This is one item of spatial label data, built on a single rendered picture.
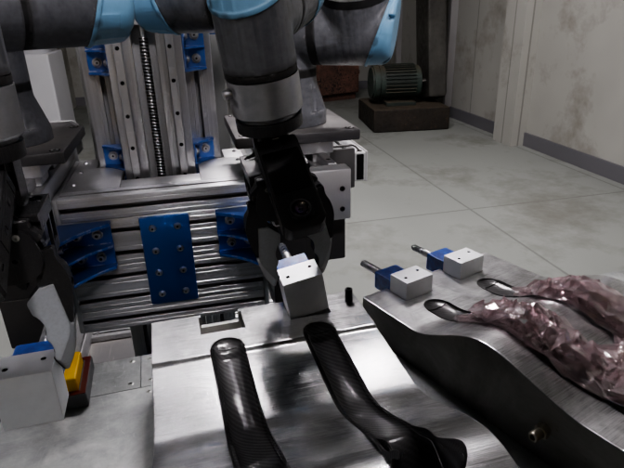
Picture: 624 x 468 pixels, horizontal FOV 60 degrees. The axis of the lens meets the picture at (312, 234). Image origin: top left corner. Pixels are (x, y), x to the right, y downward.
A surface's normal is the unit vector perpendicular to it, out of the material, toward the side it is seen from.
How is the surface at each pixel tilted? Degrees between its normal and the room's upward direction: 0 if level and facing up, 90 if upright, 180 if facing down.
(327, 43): 108
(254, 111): 101
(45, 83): 90
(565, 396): 14
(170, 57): 90
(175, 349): 0
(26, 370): 0
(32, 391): 90
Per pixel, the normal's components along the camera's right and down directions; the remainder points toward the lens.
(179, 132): 0.23, 0.37
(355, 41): -0.22, 0.69
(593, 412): 0.03, -0.88
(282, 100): 0.57, 0.40
